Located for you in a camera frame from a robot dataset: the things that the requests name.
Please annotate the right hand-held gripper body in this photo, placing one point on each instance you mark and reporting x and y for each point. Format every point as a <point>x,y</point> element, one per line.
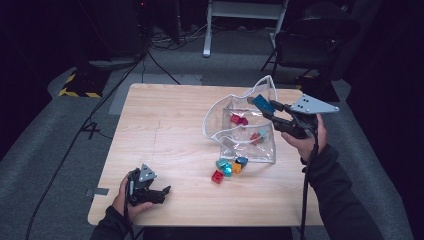
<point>310,105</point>

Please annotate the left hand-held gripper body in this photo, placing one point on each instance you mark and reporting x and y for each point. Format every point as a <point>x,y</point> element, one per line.
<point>147,173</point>

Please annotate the light blue toy brick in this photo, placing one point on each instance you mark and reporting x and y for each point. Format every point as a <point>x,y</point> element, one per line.
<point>263,133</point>

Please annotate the long blue toy brick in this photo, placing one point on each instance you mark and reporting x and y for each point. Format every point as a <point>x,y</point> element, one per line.
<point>263,102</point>

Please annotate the red toy brick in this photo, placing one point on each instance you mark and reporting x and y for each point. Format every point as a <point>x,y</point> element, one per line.
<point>235,118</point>
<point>217,176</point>
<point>255,137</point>

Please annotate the magenta toy brick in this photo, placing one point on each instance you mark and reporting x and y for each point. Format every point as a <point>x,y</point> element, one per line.
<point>244,121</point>

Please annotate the transparent plastic bag white trim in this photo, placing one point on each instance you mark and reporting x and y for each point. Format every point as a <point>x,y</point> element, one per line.
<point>248,150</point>

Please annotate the small dark blue toy brick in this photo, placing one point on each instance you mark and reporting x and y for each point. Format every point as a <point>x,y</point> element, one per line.
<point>242,161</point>

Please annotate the orange toy brick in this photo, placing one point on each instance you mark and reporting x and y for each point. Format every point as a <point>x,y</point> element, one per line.
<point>237,168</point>

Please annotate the teal toy brick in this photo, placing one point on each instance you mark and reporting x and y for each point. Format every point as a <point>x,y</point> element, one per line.
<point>221,163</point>

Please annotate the cyan toy brick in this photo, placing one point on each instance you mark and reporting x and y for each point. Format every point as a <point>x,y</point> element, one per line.
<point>228,170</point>

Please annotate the person's left hand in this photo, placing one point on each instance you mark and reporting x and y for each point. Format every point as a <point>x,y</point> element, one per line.
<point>120,201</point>

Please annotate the person's right hand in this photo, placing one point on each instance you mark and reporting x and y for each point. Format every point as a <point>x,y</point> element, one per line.
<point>310,148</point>

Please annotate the grey tape strip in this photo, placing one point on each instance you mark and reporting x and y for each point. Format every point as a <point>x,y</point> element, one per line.
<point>97,191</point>

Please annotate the black chair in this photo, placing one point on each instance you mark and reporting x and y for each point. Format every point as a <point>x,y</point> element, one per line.
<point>313,43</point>

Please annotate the dark equipment cabinet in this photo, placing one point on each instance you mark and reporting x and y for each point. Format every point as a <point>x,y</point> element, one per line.
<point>113,26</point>

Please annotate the white metal stand frame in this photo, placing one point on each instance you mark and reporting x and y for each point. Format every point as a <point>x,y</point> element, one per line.
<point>243,10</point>

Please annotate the black yellow striped base plate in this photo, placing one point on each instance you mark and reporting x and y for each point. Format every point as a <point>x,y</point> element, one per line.
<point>85,83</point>

